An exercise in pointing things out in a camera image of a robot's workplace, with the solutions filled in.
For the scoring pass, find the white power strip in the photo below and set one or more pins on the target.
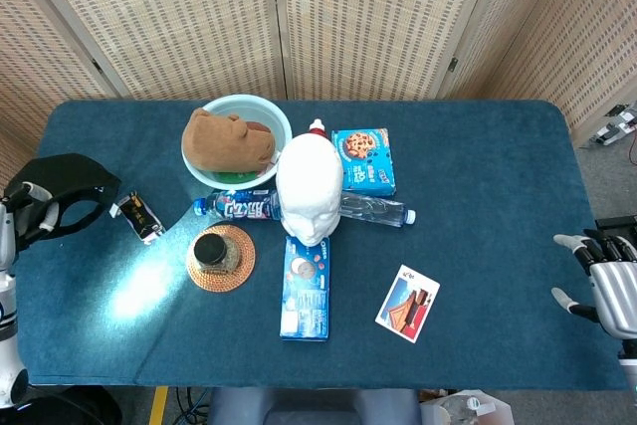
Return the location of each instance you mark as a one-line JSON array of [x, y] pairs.
[[614, 126]]

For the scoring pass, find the light blue plastic basin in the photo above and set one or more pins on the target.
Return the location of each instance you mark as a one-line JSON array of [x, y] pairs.
[[278, 119]]

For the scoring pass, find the dark snack packet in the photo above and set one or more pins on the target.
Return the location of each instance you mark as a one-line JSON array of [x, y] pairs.
[[138, 213]]

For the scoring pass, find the woven folding screen panel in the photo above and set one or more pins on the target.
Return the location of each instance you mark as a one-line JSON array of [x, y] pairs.
[[378, 22], [35, 62], [164, 22], [562, 37]]

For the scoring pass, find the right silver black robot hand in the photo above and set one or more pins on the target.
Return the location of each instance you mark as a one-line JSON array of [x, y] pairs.
[[614, 295]]

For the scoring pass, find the clear plastic water bottle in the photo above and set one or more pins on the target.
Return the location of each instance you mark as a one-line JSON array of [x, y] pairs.
[[378, 210]]

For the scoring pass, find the blue chocolate chip cookie box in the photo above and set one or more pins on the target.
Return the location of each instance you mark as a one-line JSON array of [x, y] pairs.
[[373, 166]]

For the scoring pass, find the green item in basin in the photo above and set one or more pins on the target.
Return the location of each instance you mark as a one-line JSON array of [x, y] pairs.
[[234, 177]]

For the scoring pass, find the brown plush capybara toy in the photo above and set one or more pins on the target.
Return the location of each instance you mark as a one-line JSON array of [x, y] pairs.
[[224, 144]]

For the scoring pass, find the blue Oreo package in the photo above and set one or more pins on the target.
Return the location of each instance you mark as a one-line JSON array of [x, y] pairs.
[[304, 305]]

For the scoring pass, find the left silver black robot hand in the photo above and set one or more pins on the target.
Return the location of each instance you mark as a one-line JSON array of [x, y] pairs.
[[37, 193]]

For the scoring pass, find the picture card with red building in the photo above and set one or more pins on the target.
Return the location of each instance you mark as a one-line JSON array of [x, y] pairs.
[[405, 305]]

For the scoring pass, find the round woven orange coaster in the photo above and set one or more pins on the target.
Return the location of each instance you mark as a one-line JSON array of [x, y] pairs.
[[239, 280]]

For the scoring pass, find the black baseball cap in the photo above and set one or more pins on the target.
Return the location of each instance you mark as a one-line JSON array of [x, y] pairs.
[[74, 176]]

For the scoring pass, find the blue label drink bottle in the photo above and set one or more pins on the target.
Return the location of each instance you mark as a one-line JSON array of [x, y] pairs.
[[234, 206]]

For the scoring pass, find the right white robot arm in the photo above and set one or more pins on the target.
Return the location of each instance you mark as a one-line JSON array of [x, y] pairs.
[[629, 372]]

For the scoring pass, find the glass jar with black lid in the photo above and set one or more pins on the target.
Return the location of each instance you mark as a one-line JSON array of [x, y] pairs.
[[211, 251]]

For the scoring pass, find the black screen hinge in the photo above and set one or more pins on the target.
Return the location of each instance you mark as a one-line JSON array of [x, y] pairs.
[[453, 64], [97, 66]]

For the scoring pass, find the blue felt table cover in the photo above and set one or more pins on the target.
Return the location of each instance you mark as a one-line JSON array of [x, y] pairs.
[[497, 196]]

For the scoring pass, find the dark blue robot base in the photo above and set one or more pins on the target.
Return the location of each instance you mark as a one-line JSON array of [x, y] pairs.
[[313, 407]]

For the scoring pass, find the clear plastic container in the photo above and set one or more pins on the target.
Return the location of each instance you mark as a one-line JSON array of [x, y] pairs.
[[468, 407]]

